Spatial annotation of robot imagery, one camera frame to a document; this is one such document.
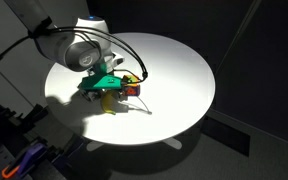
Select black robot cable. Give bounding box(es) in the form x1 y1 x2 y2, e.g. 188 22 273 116
33 28 145 81
0 25 150 82

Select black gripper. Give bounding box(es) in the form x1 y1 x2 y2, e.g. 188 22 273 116
98 87 126 100

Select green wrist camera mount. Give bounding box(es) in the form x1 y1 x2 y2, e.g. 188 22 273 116
77 64 123 91

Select black clamp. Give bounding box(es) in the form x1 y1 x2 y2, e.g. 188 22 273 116
16 103 53 134

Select black baseboard panel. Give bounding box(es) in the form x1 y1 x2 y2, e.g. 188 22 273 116
201 115 252 158

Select white table pedestal base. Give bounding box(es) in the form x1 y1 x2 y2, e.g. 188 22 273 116
86 136 184 153

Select yellow banana plush toy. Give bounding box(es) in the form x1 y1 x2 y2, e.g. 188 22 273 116
100 90 118 116

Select purple clamp with orange tip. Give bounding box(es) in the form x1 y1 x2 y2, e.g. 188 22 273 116
1 142 49 180

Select orange dice with number six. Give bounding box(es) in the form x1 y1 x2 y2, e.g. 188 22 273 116
121 74 141 97

